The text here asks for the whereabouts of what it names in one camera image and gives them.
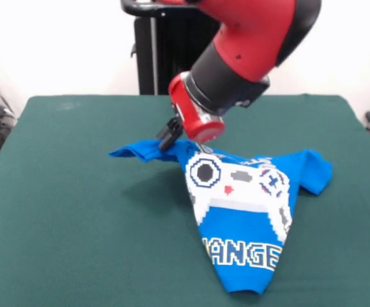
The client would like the dark green tablecloth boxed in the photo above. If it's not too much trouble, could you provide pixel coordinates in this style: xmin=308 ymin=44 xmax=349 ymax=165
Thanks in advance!
xmin=0 ymin=93 xmax=370 ymax=307

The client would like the blue printed t-shirt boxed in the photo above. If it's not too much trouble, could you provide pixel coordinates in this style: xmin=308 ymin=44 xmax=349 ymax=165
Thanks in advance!
xmin=108 ymin=139 xmax=334 ymax=295

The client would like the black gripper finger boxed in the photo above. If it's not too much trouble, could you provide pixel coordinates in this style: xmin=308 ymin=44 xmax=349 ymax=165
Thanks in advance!
xmin=158 ymin=125 xmax=185 ymax=152
xmin=157 ymin=116 xmax=181 ymax=139

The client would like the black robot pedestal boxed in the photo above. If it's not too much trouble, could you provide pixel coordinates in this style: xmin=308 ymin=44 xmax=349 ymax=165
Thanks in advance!
xmin=120 ymin=0 xmax=220 ymax=96

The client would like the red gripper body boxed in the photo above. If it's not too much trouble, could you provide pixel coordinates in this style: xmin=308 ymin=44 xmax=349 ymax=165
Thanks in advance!
xmin=167 ymin=71 xmax=227 ymax=145

